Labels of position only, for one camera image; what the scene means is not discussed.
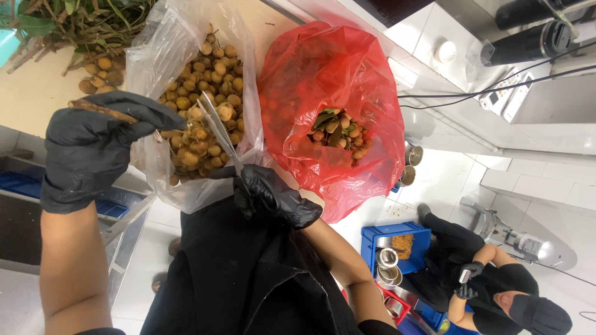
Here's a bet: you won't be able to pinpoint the person's right hand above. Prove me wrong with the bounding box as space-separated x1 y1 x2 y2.
210 164 323 230

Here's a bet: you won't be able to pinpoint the person's left hand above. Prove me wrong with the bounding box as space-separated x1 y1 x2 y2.
41 91 187 215

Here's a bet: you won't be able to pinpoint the longan bunch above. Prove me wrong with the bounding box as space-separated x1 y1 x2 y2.
68 99 234 170

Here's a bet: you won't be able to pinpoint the silver scissors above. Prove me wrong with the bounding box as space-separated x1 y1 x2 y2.
196 91 252 187

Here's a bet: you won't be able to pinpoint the clear plastic bag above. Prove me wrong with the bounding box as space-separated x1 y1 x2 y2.
125 0 267 215

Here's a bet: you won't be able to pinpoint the small longan cluster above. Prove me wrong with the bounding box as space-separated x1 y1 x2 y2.
78 55 125 95

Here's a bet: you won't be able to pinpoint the heap of loose longans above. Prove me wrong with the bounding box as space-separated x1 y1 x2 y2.
157 23 246 186

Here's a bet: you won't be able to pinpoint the person's black apron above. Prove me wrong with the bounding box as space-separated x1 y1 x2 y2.
74 195 402 335

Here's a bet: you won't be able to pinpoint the blue tray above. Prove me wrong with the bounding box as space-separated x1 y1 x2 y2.
95 199 129 220
0 171 43 200

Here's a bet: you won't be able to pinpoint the longans with leaves heap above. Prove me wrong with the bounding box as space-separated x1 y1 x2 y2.
307 107 373 164

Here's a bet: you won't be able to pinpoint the stainless steel rack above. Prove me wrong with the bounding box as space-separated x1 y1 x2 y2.
0 148 158 309

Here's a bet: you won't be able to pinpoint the pile of leafy branches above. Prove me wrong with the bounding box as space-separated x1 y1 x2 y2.
0 0 157 76

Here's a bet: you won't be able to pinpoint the red plastic bag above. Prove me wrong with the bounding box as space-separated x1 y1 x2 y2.
257 21 406 224

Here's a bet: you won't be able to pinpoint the stack of metal bowls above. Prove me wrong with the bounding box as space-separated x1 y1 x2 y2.
375 236 404 291

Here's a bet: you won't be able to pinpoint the red plastic crate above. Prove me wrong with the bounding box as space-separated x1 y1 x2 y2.
376 282 412 327

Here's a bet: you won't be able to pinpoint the dark blue plastic crate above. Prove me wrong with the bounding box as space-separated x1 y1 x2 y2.
398 301 480 335

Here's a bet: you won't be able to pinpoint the white round knob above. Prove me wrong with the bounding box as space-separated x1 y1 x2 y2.
434 40 458 64

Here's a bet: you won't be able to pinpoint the white control device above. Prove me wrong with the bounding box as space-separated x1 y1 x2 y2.
478 67 536 124

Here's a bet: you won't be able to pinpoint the silver floor machine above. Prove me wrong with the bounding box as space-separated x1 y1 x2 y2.
459 195 578 272

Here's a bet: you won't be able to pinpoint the black cylinder container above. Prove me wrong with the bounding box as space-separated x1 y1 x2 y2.
494 0 596 31
480 20 579 67

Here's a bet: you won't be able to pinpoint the black cable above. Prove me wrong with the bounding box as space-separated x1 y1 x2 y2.
398 41 596 110

